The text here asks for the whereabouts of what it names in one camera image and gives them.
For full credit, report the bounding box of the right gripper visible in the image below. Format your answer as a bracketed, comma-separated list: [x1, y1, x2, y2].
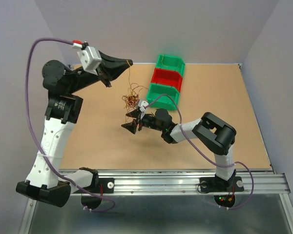
[121, 108, 165, 133]

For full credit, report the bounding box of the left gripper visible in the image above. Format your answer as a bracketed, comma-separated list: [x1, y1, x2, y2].
[67, 50, 133, 94]

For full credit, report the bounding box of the wire bundle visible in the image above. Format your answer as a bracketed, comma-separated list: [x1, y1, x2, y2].
[121, 59, 149, 124]

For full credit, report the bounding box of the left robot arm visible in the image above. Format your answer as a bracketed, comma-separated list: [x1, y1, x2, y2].
[16, 52, 133, 211]

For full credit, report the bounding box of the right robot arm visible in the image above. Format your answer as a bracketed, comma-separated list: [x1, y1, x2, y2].
[121, 109, 236, 193]

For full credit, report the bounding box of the near green plastic bin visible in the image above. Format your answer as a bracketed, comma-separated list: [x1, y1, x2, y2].
[146, 83, 180, 111]

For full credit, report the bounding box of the green plastic bin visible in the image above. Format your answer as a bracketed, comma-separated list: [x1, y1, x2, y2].
[146, 83, 180, 111]
[155, 54, 186, 77]

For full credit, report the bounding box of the red plastic bin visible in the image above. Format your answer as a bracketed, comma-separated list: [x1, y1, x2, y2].
[151, 68, 183, 92]

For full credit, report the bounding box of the far green plastic bin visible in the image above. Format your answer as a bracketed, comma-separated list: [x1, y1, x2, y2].
[155, 54, 186, 77]

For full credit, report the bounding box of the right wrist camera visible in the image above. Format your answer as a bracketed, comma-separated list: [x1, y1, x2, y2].
[136, 99, 149, 113]

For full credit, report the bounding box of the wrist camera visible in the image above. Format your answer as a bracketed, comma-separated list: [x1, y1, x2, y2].
[136, 99, 149, 113]
[77, 46, 102, 75]

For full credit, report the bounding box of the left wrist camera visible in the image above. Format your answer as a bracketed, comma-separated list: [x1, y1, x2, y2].
[77, 46, 102, 75]

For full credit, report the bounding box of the aluminium mounting rail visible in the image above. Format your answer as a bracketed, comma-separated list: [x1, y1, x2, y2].
[29, 168, 291, 195]

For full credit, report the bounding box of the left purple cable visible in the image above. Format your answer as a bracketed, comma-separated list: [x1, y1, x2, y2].
[25, 38, 116, 213]

